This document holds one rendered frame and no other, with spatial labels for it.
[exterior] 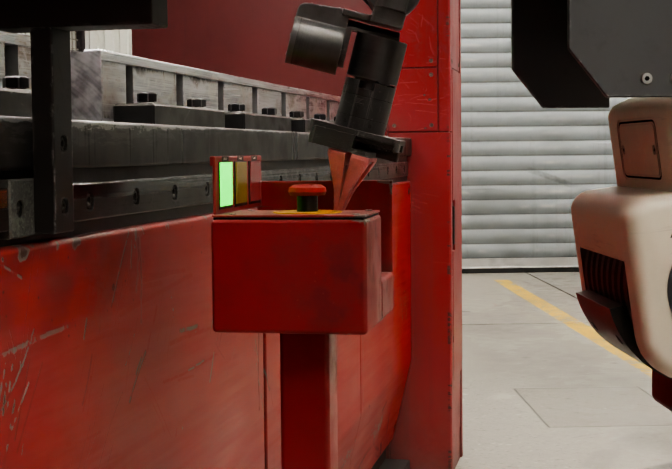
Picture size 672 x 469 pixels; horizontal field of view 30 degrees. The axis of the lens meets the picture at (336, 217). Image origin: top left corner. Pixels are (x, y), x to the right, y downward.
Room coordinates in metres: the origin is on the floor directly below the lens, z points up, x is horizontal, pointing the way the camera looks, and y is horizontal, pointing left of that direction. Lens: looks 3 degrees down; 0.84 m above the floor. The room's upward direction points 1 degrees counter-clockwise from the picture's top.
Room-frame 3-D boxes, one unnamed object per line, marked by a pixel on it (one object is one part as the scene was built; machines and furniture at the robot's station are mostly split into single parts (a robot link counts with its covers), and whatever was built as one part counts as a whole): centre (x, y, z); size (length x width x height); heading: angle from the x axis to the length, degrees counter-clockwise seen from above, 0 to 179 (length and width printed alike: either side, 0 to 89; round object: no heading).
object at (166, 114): (1.70, 0.22, 0.89); 0.30 x 0.05 x 0.03; 168
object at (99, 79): (2.36, 0.14, 0.92); 1.67 x 0.06 x 0.10; 168
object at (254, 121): (2.09, 0.13, 0.89); 0.30 x 0.05 x 0.03; 168
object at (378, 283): (1.35, 0.03, 0.75); 0.20 x 0.16 x 0.18; 170
